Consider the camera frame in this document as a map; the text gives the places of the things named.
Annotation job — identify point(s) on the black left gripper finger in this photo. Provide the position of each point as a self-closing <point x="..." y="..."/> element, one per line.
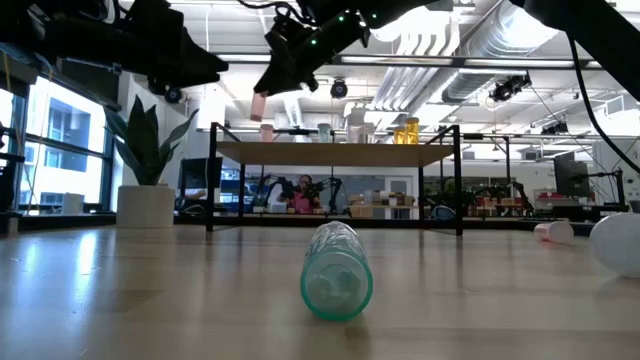
<point x="185" y="81"/>
<point x="192" y="57"/>

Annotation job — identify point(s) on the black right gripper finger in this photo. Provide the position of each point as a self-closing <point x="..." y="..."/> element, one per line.
<point x="305" y="80"/>
<point x="277" y="75"/>

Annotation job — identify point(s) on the green pill bottle white cap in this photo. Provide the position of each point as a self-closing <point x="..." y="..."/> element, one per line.
<point x="324" y="133"/>

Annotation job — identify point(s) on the amber pill bottle white cap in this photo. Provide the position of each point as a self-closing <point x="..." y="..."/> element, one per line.
<point x="412" y="131"/>
<point x="399" y="136"/>

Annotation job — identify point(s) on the clear wide capsule bottle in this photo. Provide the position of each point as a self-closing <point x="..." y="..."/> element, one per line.
<point x="617" y="245"/>

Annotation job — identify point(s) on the black background robot arm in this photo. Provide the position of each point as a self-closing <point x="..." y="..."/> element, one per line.
<point x="327" y="187"/>
<point x="500" y="192"/>
<point x="272" y="187"/>

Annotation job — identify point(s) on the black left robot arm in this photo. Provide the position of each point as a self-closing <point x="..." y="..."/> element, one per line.
<point x="50" y="30"/>

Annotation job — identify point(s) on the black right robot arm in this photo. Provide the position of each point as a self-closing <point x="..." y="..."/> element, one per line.
<point x="600" y="30"/>

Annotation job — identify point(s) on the green snake plant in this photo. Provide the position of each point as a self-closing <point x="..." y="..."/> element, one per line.
<point x="145" y="145"/>

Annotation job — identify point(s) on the black computer monitor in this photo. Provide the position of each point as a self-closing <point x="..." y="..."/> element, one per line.
<point x="571" y="177"/>
<point x="192" y="172"/>

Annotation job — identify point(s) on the person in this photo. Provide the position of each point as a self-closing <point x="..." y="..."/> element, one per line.
<point x="302" y="197"/>

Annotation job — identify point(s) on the white plant pot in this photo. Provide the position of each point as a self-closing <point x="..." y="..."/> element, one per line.
<point x="145" y="207"/>

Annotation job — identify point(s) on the cardboard box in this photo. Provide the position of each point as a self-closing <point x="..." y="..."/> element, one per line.
<point x="361" y="211"/>

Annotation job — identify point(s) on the small white container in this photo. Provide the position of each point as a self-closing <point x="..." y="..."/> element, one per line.
<point x="73" y="203"/>

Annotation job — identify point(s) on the green translucent pill bottle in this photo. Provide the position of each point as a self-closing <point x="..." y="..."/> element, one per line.
<point x="336" y="280"/>

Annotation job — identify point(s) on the black ceiling camera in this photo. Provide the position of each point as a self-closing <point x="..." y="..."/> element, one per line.
<point x="173" y="96"/>
<point x="338" y="88"/>
<point x="510" y="87"/>

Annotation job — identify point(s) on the wooden shelf black frame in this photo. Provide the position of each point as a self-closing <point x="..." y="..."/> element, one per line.
<point x="325" y="155"/>

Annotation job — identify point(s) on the large window black frame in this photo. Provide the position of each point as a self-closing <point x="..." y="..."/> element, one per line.
<point x="65" y="150"/>

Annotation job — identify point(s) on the black aluminium table frame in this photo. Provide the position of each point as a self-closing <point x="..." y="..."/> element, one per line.
<point x="190" y="220"/>

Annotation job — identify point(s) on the silver ventilation duct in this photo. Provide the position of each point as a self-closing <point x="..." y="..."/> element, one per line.
<point x="480" y="75"/>

